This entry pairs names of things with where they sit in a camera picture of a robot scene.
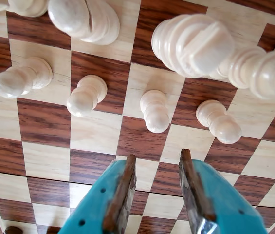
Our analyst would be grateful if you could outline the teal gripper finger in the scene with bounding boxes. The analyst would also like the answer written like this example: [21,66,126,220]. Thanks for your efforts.
[58,154,138,234]
[178,148,269,234]

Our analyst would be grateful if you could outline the light wooden pawn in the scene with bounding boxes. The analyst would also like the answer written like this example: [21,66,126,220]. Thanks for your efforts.
[139,89,171,134]
[66,74,108,117]
[0,56,54,99]
[195,99,242,144]

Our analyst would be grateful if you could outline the wooden folding chessboard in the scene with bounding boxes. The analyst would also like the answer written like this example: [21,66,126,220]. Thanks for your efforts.
[0,0,275,234]

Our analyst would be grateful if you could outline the light wooden queen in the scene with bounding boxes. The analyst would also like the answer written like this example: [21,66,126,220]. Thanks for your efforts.
[227,45,275,100]

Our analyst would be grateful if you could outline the light wooden king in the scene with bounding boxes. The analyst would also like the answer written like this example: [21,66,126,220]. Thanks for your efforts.
[151,13,237,79]

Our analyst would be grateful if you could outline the light wooden knight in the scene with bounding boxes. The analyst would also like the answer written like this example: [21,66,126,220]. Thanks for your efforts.
[7,0,49,18]

